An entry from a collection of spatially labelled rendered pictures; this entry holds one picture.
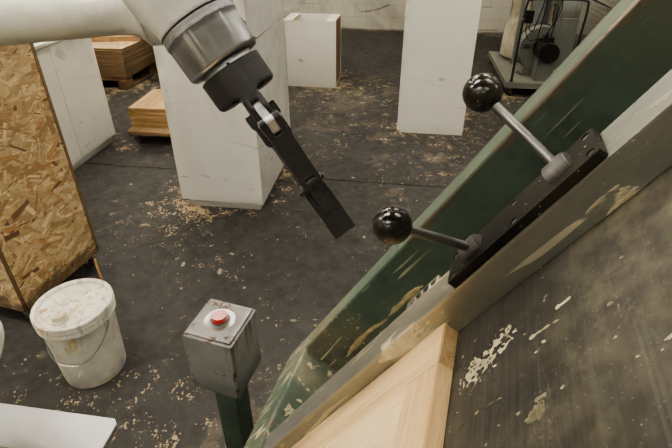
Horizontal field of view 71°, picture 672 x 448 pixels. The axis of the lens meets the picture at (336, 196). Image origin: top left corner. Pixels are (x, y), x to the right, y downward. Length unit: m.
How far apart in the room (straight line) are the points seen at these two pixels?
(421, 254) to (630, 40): 0.42
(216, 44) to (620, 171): 0.40
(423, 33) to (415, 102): 0.58
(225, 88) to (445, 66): 3.70
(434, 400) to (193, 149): 2.74
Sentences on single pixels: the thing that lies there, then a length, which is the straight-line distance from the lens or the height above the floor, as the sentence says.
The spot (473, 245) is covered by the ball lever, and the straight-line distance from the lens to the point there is 0.50.
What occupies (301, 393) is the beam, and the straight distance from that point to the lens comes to 1.01.
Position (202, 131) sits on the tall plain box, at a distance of 3.02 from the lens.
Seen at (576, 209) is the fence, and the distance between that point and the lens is 0.46.
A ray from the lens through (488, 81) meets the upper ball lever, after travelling 0.48.
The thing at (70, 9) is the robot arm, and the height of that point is 1.59.
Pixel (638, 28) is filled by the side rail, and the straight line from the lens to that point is 0.66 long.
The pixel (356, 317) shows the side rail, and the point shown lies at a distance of 0.93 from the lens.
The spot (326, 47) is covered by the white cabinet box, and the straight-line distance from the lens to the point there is 5.40.
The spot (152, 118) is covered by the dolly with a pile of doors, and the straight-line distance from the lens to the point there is 4.34.
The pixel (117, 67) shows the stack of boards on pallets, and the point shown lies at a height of 0.25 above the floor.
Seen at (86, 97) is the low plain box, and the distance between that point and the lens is 4.23.
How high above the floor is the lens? 1.70
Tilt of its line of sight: 31 degrees down
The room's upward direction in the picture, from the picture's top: straight up
